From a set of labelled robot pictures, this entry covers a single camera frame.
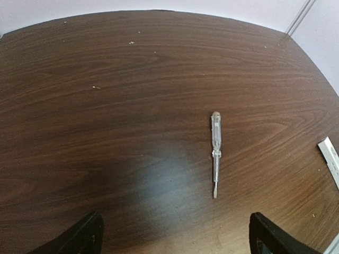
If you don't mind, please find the white remote control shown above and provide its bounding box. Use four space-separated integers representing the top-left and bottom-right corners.
318 137 339 188

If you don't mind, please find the clear tester screwdriver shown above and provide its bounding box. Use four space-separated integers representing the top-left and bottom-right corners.
211 112 222 199

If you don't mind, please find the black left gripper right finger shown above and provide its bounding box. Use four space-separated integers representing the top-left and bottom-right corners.
249 212 319 253

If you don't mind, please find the right aluminium frame post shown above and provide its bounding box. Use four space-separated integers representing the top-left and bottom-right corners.
285 0 316 37

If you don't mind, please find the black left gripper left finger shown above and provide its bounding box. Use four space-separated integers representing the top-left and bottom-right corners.
30 212 104 253

